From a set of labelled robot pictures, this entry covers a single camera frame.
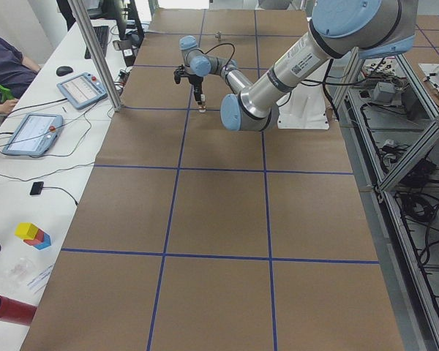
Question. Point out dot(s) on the yellow toy block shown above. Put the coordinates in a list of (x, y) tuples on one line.
[(26, 231)]

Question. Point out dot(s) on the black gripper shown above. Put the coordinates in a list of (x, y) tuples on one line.
[(197, 81)]

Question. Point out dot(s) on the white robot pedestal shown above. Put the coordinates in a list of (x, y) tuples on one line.
[(304, 108)]

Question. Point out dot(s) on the person in dark shirt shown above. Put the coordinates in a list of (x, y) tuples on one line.
[(17, 72)]

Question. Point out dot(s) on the teach pendant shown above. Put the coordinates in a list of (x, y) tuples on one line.
[(35, 134), (82, 90)]

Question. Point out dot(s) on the black computer mouse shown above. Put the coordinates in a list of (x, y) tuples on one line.
[(64, 70)]

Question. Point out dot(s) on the far teach pendant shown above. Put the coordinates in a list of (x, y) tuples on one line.
[(82, 90)]

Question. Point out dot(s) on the aluminium frame post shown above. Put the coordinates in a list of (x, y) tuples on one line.
[(80, 14)]

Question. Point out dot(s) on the small black puck device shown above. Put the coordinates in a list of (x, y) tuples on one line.
[(36, 188)]

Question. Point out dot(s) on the blue toy block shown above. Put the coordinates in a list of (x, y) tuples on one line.
[(45, 244)]

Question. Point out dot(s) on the red toy block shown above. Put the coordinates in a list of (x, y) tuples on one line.
[(34, 239)]

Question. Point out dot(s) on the near teach pendant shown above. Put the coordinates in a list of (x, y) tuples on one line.
[(35, 134)]

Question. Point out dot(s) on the aluminium side frame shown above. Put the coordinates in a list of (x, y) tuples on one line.
[(389, 111)]

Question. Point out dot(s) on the black keyboard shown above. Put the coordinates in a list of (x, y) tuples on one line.
[(102, 35)]

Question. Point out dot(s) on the red cylinder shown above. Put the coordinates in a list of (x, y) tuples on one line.
[(16, 312)]

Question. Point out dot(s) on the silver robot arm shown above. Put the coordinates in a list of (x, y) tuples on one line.
[(377, 29)]

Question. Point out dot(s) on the white PPR pipe fitting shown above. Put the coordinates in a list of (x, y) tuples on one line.
[(201, 103)]

